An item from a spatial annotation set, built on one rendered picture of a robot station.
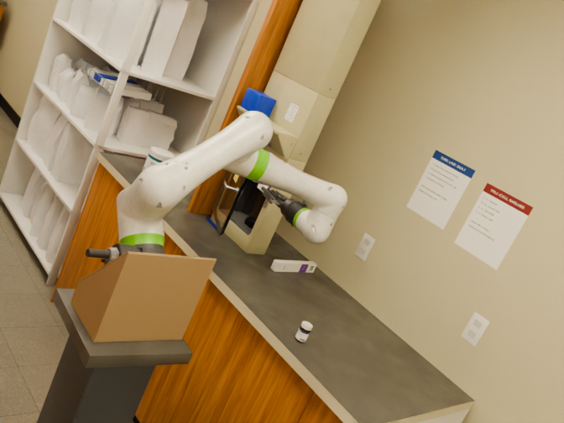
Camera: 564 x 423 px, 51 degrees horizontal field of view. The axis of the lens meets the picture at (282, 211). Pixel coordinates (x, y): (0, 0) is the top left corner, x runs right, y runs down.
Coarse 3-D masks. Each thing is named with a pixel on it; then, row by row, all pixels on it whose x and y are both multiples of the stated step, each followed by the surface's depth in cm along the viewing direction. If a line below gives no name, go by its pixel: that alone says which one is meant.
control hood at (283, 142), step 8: (240, 112) 264; (280, 128) 253; (272, 136) 250; (280, 136) 245; (288, 136) 247; (272, 144) 255; (280, 144) 247; (288, 144) 249; (280, 152) 252; (288, 152) 252
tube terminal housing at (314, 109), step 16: (272, 80) 267; (288, 80) 259; (272, 96) 265; (288, 96) 258; (304, 96) 251; (320, 96) 247; (272, 112) 264; (304, 112) 250; (320, 112) 252; (288, 128) 256; (304, 128) 251; (320, 128) 256; (304, 144) 255; (288, 160) 254; (304, 160) 260; (272, 208) 262; (256, 224) 264; (272, 224) 267; (240, 240) 270; (256, 240) 266
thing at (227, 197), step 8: (232, 176) 269; (240, 176) 256; (232, 184) 264; (240, 184) 252; (224, 192) 274; (232, 192) 259; (224, 200) 269; (232, 200) 255; (216, 208) 279; (224, 208) 264; (232, 208) 253; (216, 216) 274; (224, 216) 260; (224, 224) 255
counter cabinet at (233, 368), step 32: (96, 192) 314; (96, 224) 310; (64, 288) 328; (192, 320) 245; (224, 320) 231; (224, 352) 229; (256, 352) 217; (160, 384) 256; (192, 384) 240; (224, 384) 227; (256, 384) 215; (288, 384) 204; (160, 416) 253; (192, 416) 238; (224, 416) 225; (256, 416) 213; (288, 416) 202; (320, 416) 193; (448, 416) 217
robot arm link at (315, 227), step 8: (304, 208) 226; (312, 208) 221; (296, 216) 225; (304, 216) 223; (312, 216) 219; (320, 216) 217; (296, 224) 225; (304, 224) 220; (312, 224) 218; (320, 224) 217; (328, 224) 218; (304, 232) 220; (312, 232) 218; (320, 232) 218; (328, 232) 220; (312, 240) 220; (320, 240) 220
